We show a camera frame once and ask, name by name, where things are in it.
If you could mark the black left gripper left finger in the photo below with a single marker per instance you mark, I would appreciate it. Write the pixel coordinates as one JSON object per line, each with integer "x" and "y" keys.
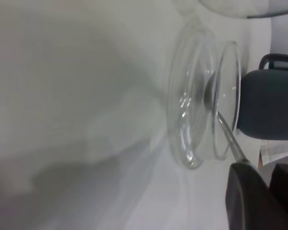
{"x": 249, "y": 203}

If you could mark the dark grey ceramic mug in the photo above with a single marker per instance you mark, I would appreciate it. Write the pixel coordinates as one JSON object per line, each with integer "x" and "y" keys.
{"x": 268, "y": 105}

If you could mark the clear glass lid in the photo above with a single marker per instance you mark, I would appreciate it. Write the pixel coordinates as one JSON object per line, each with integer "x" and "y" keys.
{"x": 182, "y": 115}

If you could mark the white crumpled cloth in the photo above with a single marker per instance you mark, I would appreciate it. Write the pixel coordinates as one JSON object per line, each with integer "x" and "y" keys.
{"x": 278, "y": 151}

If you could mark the clear double-wall glass cup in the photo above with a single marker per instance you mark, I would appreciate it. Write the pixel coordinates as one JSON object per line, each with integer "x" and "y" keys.
{"x": 230, "y": 7}

